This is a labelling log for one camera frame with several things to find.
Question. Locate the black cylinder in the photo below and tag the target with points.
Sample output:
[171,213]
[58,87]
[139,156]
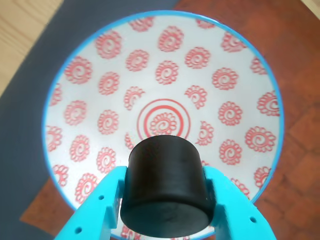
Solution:
[165,180]

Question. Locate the brown leather chessboard mat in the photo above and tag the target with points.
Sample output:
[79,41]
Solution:
[300,125]

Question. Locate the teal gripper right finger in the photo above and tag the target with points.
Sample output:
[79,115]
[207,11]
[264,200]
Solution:
[237,212]

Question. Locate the white bowl red flower pattern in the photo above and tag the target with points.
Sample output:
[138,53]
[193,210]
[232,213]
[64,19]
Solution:
[175,75]

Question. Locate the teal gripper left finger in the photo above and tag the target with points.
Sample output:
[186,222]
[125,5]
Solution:
[95,205]

